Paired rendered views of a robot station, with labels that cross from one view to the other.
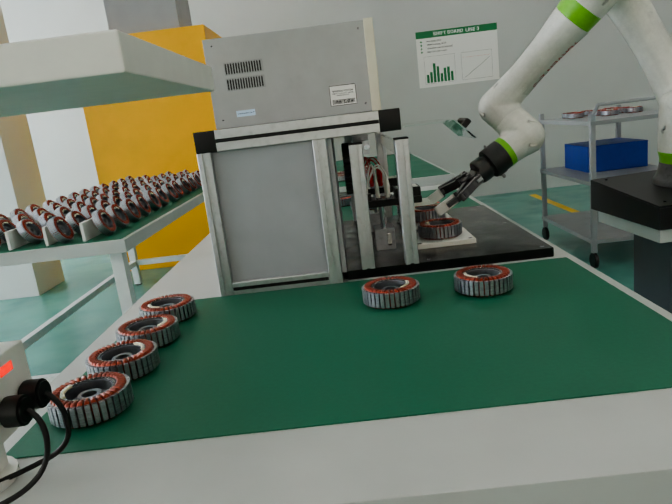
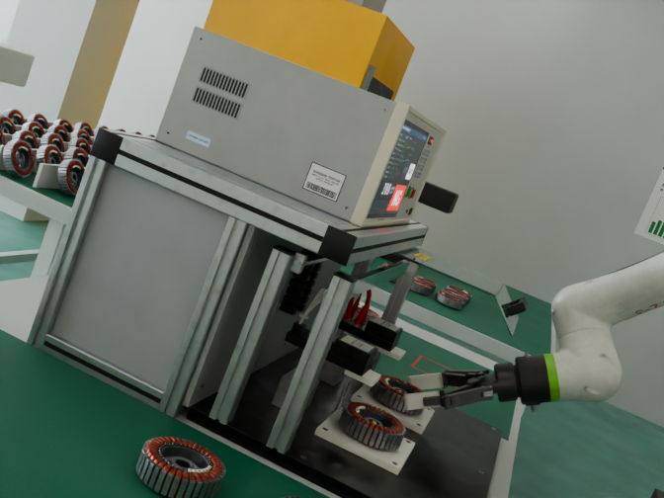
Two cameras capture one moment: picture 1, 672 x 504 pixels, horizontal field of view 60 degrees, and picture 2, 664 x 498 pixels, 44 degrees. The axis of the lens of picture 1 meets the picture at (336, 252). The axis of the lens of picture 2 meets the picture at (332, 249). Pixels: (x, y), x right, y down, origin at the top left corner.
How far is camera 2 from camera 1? 42 cm
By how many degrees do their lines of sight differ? 12
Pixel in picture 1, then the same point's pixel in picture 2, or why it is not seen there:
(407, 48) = (644, 174)
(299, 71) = (287, 124)
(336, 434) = not seen: outside the picture
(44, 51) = not seen: outside the picture
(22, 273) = not seen: hidden behind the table
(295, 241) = (147, 329)
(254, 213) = (119, 265)
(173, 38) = (343, 14)
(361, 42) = (380, 129)
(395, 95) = (596, 224)
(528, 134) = (590, 373)
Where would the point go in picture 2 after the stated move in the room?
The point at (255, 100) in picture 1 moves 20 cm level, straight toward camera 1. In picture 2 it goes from (216, 129) to (176, 123)
